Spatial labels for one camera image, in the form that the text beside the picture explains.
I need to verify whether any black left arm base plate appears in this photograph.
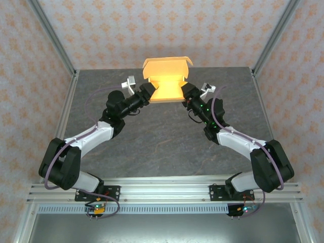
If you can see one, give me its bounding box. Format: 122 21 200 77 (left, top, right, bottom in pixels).
74 185 121 202

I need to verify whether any grey slotted cable duct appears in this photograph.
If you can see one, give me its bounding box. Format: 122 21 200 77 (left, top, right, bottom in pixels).
37 205 230 215

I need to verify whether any aluminium table side rail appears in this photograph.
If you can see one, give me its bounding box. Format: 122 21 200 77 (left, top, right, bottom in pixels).
251 67 289 183
40 70 80 183

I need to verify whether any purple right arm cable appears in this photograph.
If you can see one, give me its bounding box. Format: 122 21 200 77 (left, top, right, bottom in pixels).
211 86 284 219

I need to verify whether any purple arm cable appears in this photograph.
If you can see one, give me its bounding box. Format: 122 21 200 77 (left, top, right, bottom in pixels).
211 86 284 219
44 85 125 220

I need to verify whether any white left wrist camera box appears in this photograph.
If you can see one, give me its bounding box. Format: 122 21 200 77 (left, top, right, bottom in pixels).
120 75 137 94

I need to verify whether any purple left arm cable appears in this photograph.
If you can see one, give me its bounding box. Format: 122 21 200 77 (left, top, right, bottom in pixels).
44 85 125 220

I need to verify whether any grey metal sheet panel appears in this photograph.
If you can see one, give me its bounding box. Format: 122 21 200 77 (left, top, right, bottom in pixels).
27 214 302 243

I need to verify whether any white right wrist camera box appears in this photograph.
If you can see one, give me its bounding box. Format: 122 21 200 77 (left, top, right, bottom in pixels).
201 82 218 98

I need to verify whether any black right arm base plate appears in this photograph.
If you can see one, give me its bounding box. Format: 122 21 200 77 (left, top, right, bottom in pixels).
209 184 255 202

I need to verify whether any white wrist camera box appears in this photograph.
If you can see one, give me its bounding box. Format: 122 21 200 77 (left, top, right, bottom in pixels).
201 82 218 98
120 75 137 94

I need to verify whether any tan cardboard paper box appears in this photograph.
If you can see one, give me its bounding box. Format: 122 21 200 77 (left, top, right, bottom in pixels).
142 57 193 104

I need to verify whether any aluminium frame post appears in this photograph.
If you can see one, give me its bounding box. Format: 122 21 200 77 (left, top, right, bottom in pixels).
252 0 302 77
26 0 78 77

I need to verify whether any aluminium mounting rail beam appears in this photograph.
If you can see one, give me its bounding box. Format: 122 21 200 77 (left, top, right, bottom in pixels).
26 177 304 204

